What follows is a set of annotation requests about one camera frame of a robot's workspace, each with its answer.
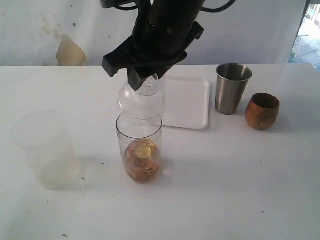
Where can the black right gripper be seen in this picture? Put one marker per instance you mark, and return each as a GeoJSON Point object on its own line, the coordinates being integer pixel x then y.
{"type": "Point", "coordinates": [153, 56]}

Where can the clear shaker dome lid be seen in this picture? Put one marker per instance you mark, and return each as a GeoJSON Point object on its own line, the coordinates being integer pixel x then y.
{"type": "Point", "coordinates": [148, 102]}

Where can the stainless steel cup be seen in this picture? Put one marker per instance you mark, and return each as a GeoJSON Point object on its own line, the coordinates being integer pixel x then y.
{"type": "Point", "coordinates": [231, 82]}

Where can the brown wooden cup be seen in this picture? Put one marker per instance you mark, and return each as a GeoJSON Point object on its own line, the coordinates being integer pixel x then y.
{"type": "Point", "coordinates": [262, 111]}

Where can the clear shaker body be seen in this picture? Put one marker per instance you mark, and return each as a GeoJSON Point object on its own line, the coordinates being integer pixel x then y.
{"type": "Point", "coordinates": [129, 129]}

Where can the white square tray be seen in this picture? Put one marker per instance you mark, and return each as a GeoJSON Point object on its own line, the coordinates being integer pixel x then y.
{"type": "Point", "coordinates": [186, 102]}

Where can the gold coin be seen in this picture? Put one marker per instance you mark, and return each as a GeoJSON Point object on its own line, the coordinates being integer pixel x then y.
{"type": "Point", "coordinates": [143, 151]}

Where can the translucent plastic cup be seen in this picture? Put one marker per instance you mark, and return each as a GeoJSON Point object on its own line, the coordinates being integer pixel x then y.
{"type": "Point", "coordinates": [48, 149]}

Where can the dark window frame post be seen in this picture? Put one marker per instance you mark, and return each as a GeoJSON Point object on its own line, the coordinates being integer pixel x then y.
{"type": "Point", "coordinates": [292, 53]}

